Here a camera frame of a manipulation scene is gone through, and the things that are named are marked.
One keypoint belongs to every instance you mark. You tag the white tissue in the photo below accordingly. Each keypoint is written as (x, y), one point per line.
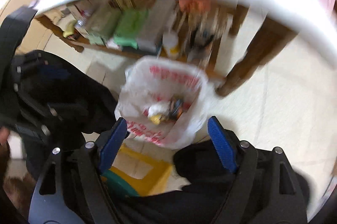
(159, 108)

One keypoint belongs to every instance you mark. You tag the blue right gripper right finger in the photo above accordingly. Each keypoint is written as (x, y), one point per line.
(224, 145)

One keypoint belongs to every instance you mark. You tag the yellow snack wrapper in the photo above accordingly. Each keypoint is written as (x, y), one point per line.
(176, 110)

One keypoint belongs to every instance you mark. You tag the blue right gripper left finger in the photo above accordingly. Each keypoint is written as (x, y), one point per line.
(109, 144)

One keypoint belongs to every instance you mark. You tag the person's left hand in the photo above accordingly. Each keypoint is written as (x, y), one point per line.
(4, 135)

